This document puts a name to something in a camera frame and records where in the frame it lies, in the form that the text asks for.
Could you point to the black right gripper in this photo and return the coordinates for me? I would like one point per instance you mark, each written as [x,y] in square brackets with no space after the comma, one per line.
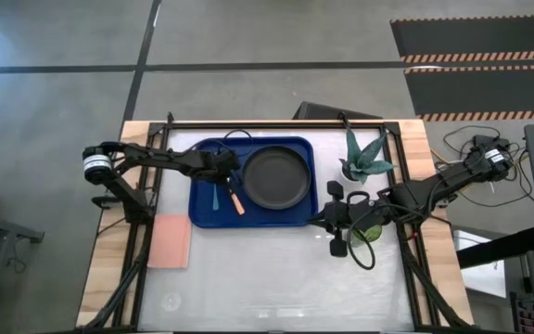
[355,213]

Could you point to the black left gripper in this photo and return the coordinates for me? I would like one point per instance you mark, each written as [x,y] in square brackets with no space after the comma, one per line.
[218,166]

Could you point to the green glass cup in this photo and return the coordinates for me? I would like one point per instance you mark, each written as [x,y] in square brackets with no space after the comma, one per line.
[372,234]

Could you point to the dark round plate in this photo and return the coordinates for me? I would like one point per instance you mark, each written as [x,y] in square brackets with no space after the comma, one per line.
[276,178]

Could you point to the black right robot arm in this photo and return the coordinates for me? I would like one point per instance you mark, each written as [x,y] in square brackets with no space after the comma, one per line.
[434,185]

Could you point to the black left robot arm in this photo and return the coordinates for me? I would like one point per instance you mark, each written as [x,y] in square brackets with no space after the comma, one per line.
[128,185]

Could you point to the blue plastic tray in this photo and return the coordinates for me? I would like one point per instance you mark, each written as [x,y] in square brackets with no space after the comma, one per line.
[271,218]

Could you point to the potted plant in white pot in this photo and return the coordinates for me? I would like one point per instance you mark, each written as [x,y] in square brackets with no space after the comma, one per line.
[362,160]

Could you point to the pink rectangular mat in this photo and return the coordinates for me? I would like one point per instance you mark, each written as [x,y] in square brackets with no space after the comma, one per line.
[169,241]

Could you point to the black chair back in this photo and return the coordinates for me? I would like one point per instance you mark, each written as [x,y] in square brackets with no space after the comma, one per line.
[322,111]

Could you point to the white box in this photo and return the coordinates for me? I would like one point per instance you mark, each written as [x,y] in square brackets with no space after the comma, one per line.
[485,278]

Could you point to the black metal beam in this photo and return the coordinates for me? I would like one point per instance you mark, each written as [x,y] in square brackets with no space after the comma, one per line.
[499,248]

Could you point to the black orange-striped floor mat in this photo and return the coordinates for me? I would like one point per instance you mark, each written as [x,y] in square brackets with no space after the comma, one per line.
[480,90]
[480,34]

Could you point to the black metal table frame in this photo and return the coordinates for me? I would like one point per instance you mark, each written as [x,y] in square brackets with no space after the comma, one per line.
[271,124]

